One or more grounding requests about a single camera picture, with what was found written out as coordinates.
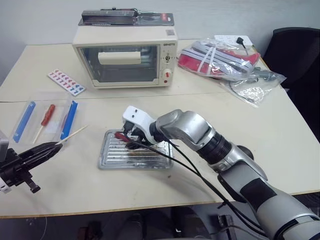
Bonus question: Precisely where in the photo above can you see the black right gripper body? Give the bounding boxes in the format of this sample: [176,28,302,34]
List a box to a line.
[122,120,151,146]

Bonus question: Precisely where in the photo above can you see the wooden skewer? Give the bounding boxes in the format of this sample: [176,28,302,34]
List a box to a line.
[55,124,89,146]

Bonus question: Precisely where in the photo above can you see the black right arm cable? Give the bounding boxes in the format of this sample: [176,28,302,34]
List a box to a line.
[159,138,261,227]
[124,134,266,237]

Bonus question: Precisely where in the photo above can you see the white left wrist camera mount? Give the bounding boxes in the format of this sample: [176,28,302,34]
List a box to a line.
[0,135,13,195]

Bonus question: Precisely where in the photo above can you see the sticker sheet red blue shapes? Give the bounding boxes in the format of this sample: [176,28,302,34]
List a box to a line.
[47,69,87,97]

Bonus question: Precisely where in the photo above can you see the black plug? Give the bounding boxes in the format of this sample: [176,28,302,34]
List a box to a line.
[235,36,248,48]

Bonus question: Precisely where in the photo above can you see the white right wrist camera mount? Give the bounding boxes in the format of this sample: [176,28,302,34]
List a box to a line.
[121,105,161,146]

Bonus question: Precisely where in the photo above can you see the long black box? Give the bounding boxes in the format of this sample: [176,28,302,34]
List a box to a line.
[81,9,138,26]

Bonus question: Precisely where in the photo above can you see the grey metal part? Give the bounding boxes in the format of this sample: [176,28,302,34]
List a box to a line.
[254,66,279,82]

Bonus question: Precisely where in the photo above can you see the cream toaster oven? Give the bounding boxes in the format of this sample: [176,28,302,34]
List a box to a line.
[71,24,179,90]

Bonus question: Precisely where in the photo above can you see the large clear plastic bag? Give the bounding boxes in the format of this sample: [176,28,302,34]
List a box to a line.
[176,36,287,109]

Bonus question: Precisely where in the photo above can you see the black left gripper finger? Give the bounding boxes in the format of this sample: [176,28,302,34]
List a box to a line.
[19,141,60,159]
[23,145,64,167]

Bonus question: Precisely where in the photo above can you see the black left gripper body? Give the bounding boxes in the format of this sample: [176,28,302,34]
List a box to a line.
[0,148,41,194]

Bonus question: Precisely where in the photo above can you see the ribbed metal tray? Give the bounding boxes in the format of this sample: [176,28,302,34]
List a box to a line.
[97,129,175,171]

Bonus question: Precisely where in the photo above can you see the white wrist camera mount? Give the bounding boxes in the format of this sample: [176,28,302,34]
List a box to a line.
[0,135,13,195]
[121,105,161,146]

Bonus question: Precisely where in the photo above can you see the clear zip bag blue slider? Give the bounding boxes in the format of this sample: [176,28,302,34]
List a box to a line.
[37,98,81,142]
[9,99,48,145]

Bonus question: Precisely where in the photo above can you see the black card package red label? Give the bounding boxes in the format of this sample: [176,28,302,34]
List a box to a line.
[78,8,175,27]

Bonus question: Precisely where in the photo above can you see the red grey fabric bundle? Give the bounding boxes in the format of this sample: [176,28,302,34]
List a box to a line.
[178,39,261,76]

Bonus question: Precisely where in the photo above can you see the red sausage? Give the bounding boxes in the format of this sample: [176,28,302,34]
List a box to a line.
[114,131,131,142]

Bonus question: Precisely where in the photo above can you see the red handled screwdriver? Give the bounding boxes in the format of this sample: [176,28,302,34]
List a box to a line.
[32,104,56,145]

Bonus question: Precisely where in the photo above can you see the black office chair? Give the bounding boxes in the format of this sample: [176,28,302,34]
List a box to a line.
[263,26,320,142]

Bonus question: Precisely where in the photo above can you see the white power strip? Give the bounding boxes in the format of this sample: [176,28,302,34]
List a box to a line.
[214,34,254,50]

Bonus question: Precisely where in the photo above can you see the black boxy device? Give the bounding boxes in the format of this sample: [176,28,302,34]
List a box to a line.
[216,214,239,236]

